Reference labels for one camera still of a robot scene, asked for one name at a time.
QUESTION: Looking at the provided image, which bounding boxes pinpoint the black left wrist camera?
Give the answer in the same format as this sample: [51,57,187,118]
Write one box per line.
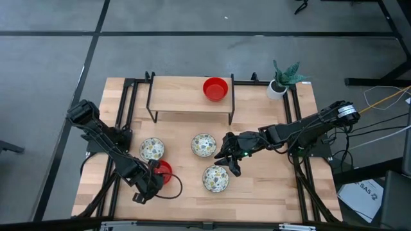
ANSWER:
[132,191,147,205]

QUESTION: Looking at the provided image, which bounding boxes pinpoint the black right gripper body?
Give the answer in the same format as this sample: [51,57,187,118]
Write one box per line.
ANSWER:
[234,128,272,160]

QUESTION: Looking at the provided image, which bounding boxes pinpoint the yellow floor cable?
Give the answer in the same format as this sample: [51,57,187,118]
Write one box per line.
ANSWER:
[358,85,411,115]

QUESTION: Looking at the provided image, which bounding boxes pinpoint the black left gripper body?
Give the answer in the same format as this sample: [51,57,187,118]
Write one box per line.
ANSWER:
[130,162,164,201]

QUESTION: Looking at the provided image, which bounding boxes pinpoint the black chair base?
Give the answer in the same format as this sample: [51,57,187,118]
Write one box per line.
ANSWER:
[0,139,26,155]

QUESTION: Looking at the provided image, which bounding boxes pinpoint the grey floor cable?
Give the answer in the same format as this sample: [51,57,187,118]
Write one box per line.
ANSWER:
[349,124,411,150]

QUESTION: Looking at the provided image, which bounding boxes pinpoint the black chair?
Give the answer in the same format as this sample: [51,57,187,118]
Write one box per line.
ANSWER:
[380,169,411,230]

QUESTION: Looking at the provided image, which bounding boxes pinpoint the red plastic bowl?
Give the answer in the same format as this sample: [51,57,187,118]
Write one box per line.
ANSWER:
[202,76,229,103]
[153,159,173,185]

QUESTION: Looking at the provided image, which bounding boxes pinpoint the black desk leg frame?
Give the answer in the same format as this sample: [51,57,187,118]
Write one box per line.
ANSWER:
[345,0,411,88]

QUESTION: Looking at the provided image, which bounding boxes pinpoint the white printed paper sheet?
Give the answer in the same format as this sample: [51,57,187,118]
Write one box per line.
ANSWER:
[337,178,385,224]

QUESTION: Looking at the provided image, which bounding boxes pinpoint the yellow pear-patterned ceramic bowl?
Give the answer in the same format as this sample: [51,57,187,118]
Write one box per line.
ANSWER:
[202,165,230,194]
[139,137,166,162]
[191,133,217,158]

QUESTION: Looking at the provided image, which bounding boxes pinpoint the potted plant white pot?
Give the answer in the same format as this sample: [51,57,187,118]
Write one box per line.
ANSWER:
[266,59,310,101]

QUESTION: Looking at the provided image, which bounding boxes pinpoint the wooden shelf table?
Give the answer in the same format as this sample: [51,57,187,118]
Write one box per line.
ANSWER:
[146,73,236,126]

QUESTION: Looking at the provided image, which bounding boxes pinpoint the white floor cable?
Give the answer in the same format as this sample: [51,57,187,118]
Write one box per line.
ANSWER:
[363,85,411,112]

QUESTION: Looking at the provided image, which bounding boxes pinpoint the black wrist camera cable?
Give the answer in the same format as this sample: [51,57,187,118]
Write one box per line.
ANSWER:
[153,172,184,200]

